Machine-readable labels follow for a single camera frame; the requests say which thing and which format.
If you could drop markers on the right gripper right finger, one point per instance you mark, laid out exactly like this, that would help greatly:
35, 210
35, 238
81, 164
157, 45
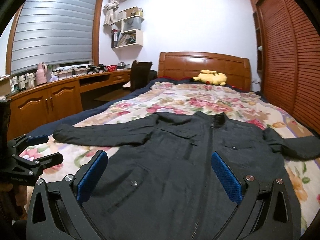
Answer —
264, 209

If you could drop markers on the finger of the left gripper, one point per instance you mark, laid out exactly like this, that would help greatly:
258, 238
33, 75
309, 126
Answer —
20, 171
19, 144

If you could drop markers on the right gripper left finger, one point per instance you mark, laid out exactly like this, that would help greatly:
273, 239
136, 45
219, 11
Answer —
56, 209

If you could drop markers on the black jacket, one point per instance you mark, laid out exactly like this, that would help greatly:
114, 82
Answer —
160, 183

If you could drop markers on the wooden desk cabinet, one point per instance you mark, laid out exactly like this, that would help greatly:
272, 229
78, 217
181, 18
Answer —
53, 101

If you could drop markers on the pink thermos jug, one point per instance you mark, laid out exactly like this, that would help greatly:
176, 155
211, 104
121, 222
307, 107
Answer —
41, 74

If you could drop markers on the red basket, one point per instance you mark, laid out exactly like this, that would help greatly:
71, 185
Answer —
111, 68

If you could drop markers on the grey window blind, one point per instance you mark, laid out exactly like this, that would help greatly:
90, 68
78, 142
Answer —
53, 32

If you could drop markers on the dark wooden chair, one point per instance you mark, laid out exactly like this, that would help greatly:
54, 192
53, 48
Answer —
140, 75

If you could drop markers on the floral blanket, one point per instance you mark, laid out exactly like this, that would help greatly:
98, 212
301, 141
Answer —
187, 99

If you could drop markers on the wooden headboard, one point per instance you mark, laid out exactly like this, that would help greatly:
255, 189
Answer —
184, 65

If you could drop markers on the yellow plush toy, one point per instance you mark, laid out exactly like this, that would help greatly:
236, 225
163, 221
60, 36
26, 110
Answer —
211, 77

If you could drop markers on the louvered wooden wardrobe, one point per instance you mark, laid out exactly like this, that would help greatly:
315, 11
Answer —
288, 59

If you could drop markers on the white wall shelf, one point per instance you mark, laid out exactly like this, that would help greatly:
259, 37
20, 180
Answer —
127, 28

